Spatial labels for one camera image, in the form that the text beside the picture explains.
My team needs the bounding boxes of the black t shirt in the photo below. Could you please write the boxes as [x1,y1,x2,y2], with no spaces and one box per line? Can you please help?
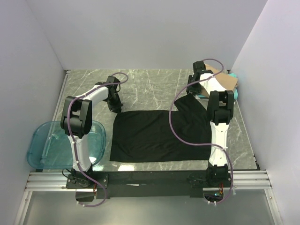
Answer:
[110,94,211,163]

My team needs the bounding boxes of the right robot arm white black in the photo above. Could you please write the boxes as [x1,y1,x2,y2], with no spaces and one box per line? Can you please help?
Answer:
[186,61,234,168]

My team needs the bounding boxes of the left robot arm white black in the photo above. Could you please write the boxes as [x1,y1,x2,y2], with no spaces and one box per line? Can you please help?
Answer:
[60,72,128,188]

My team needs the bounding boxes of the folded tan t shirt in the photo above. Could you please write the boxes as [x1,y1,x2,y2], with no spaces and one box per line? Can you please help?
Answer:
[200,63,238,97]

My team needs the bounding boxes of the folded teal t shirt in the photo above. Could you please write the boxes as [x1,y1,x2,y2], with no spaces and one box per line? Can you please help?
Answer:
[197,73,238,100]

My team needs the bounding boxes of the blue transparent plastic bin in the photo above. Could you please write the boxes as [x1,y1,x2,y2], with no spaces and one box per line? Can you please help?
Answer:
[27,121,106,170]

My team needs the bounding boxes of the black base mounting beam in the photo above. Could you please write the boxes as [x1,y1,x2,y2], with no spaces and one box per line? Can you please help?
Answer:
[66,169,232,202]

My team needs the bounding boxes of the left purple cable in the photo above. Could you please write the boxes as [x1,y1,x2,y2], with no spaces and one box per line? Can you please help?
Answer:
[67,73,129,208]

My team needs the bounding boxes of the purple cable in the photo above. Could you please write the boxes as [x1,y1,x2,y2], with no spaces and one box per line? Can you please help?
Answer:
[67,73,129,208]
[168,58,235,206]

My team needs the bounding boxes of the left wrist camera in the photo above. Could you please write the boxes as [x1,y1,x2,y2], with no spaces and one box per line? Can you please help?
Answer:
[105,75,120,89]

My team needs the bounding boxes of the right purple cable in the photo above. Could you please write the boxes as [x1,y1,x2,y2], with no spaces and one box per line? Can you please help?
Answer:
[168,58,235,206]

